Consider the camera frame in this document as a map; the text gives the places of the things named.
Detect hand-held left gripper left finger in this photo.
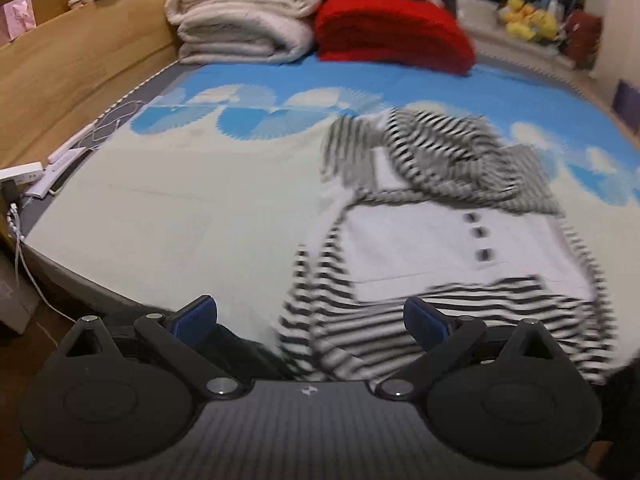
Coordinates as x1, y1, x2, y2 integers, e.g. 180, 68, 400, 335
50, 295, 247, 402

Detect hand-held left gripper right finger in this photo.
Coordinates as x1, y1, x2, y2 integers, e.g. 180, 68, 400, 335
374, 297, 569, 402

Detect striped black white hoodie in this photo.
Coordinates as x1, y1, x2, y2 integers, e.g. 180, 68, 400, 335
277, 106, 619, 387

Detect blue green printed bedsheet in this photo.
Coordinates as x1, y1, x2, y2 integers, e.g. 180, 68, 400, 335
24, 52, 640, 361

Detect white power strip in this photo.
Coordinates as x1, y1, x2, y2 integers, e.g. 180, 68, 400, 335
0, 162, 45, 184

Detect wooden headboard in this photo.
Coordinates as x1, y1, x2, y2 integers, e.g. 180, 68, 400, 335
0, 0, 187, 261

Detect folded red blanket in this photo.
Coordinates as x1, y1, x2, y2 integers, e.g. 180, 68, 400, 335
313, 0, 477, 76

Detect folded white quilt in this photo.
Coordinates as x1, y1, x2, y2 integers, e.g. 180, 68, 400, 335
164, 0, 324, 65

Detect yellow plush toys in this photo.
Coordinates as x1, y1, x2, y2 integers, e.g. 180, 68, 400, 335
502, 0, 559, 44

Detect pink card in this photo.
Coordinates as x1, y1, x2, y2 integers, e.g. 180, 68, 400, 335
2, 0, 39, 44

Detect white cable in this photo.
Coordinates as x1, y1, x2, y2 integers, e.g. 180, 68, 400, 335
7, 202, 77, 324

